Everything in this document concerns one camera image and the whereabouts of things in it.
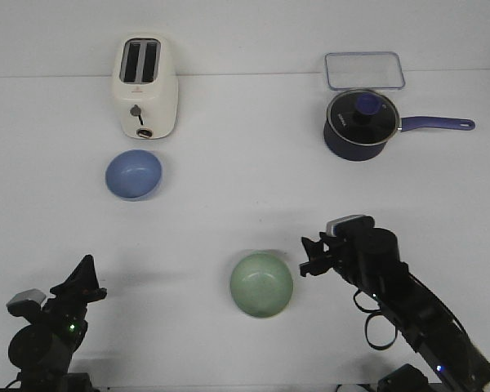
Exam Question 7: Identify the blue saucepan with handle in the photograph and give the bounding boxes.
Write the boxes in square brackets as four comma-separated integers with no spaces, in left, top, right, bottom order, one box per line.
[323,116,475,162]

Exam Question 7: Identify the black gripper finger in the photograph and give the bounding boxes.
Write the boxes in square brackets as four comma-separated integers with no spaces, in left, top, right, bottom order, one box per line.
[299,258,334,277]
[301,236,330,258]
[51,255,92,292]
[87,256,100,291]

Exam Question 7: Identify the green plastic bowl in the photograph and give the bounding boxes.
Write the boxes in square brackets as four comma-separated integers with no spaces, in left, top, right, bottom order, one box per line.
[229,252,293,319]

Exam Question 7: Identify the blue plastic bowl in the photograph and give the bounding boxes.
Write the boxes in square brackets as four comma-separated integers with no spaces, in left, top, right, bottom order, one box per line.
[105,149,163,201]

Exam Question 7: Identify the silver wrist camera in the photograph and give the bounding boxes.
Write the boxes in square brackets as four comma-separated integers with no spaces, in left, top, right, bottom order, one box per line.
[326,214,374,237]
[6,288,47,317]

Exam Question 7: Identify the glass pot lid blue knob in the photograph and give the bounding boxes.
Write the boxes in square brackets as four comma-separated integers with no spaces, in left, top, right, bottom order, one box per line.
[326,89,399,127]

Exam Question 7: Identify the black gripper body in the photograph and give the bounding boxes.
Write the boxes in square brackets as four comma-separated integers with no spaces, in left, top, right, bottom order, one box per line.
[40,287,107,347]
[320,222,400,286]

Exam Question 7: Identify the cream white toaster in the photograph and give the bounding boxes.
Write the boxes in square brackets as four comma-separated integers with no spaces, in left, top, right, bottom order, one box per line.
[111,33,179,140]

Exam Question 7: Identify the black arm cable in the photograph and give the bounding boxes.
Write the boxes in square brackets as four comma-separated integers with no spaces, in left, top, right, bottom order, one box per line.
[353,288,399,351]

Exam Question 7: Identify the clear food container blue rim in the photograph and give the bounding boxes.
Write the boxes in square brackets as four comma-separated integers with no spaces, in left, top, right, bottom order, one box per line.
[324,51,406,91]

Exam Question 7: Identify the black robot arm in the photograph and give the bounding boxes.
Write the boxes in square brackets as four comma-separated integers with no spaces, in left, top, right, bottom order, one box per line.
[6,255,107,391]
[76,215,490,390]

